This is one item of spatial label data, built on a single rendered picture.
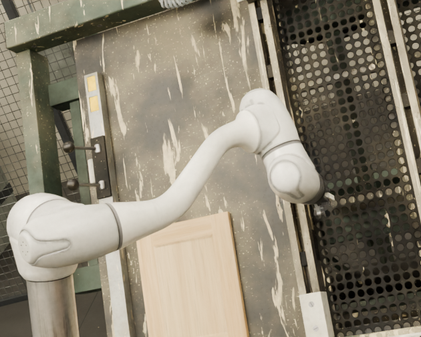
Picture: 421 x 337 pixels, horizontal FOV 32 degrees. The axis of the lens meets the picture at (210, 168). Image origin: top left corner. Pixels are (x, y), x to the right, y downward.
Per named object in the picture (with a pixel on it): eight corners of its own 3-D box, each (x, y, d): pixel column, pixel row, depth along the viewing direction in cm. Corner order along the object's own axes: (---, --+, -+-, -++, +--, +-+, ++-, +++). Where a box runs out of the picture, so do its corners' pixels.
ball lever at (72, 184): (103, 192, 235) (65, 192, 227) (101, 180, 236) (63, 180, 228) (109, 189, 233) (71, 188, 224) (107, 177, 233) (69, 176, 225)
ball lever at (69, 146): (98, 156, 238) (61, 154, 230) (97, 144, 239) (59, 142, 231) (104, 152, 235) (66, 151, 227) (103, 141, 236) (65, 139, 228)
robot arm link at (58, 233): (114, 198, 145) (89, 191, 156) (25, 220, 136) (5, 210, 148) (124, 263, 147) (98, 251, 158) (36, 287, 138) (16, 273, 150)
